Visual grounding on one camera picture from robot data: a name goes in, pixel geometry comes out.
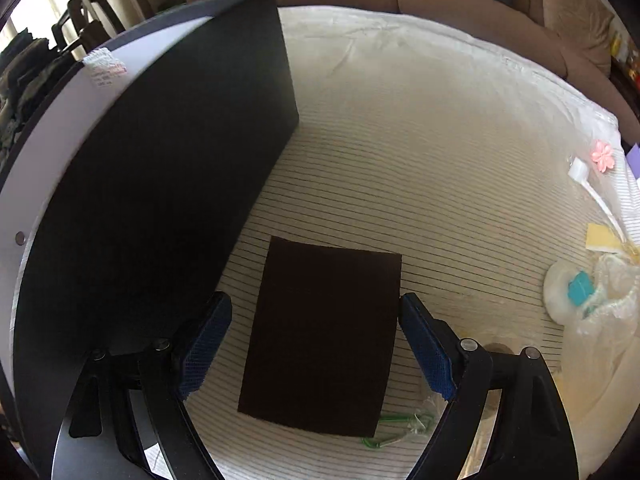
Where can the white tape roll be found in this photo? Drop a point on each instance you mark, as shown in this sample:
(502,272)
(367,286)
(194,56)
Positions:
(557,290)

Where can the black box with white inside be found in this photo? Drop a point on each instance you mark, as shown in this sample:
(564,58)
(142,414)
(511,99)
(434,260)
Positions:
(175,160)

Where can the pink flower clip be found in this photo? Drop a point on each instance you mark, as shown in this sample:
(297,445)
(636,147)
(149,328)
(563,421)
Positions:
(601,155)

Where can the dark brown cloth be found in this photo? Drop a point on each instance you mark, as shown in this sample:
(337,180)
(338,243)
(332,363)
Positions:
(320,335)

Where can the dark shelf with items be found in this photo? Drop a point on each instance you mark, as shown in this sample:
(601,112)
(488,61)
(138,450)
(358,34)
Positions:
(627,60)

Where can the pile of dark clothes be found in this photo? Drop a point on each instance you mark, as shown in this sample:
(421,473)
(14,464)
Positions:
(30,85)

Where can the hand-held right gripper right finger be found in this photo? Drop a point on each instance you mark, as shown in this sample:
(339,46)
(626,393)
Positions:
(430,350)

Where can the dark wooden chair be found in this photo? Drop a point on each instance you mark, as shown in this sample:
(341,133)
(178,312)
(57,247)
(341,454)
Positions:
(100,10)

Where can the yellow packet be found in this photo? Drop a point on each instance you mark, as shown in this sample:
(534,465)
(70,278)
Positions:
(602,237)

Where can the white striped tablecloth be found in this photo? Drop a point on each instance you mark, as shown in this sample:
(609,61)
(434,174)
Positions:
(425,185)

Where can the clear plastic bag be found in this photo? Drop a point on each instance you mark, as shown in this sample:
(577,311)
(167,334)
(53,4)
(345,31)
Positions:
(615,285)

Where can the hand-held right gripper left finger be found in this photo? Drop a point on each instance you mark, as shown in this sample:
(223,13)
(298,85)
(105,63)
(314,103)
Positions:
(200,350)

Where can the beige sofa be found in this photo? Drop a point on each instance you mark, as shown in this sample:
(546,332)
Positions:
(500,15)

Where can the purple and white dispenser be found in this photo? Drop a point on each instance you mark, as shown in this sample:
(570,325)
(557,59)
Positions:
(635,160)

